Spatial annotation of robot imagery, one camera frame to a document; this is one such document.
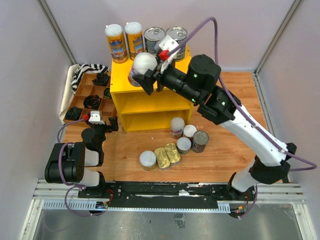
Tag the red white can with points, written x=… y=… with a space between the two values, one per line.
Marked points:
x=177 y=125
x=142 y=62

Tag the gold rectangular tin left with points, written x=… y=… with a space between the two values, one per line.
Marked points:
x=162 y=158

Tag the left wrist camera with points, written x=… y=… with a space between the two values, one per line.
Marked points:
x=94 y=117

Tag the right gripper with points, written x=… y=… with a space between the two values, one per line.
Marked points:
x=147 y=80

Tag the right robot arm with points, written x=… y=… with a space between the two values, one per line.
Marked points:
x=199 y=86

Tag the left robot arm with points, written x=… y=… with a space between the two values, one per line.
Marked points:
x=69 y=162

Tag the rolled black belt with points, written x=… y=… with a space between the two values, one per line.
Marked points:
x=92 y=102
x=101 y=79

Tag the rolled black belt top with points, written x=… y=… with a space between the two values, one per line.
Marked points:
x=101 y=79

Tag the rolled black belt middle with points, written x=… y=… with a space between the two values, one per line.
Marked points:
x=92 y=102

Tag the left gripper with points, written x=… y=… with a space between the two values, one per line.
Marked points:
x=114 y=123

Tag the striped cloth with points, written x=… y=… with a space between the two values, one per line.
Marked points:
x=86 y=69

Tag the gold rectangular tin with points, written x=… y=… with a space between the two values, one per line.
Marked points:
x=172 y=153
x=162 y=158

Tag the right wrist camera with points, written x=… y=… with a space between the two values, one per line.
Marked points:
x=167 y=50

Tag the rolled dark belt bottom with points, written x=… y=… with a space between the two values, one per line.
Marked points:
x=73 y=114

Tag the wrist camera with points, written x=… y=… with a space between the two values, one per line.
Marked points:
x=167 y=50
x=94 y=117

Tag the blue yellow can white lid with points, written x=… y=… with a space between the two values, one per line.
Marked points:
x=134 y=38

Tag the gold rectangular tin right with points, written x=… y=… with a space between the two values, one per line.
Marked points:
x=172 y=153

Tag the rolled green belt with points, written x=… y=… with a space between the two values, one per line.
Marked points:
x=106 y=93

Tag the yellow shelf cabinet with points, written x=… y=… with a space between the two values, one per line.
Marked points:
x=141 y=112

